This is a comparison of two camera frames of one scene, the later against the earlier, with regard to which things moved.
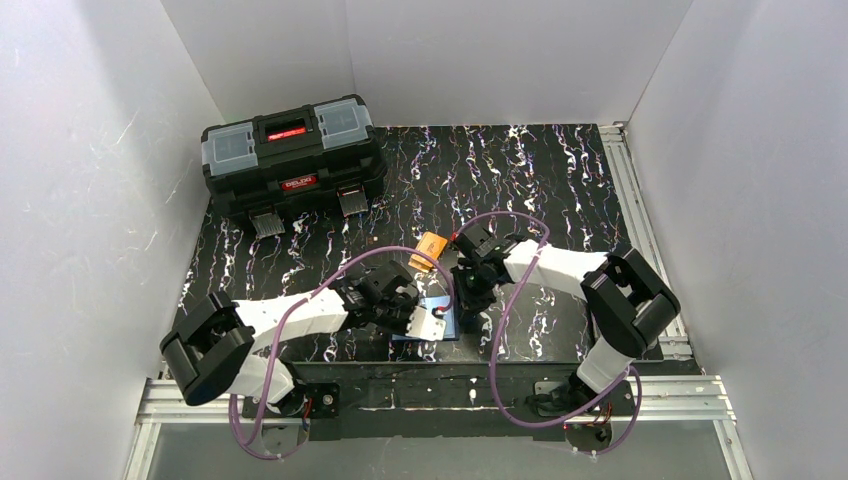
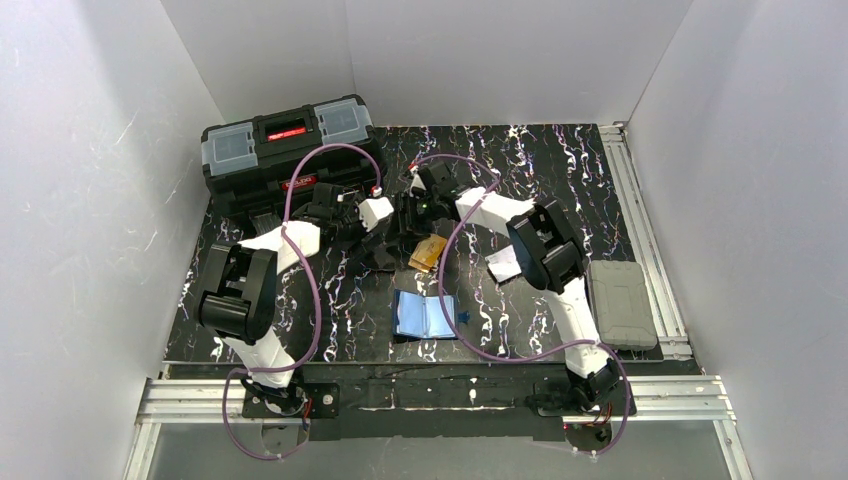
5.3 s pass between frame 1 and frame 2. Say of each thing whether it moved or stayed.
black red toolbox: stayed
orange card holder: stayed
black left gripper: moved
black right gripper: moved
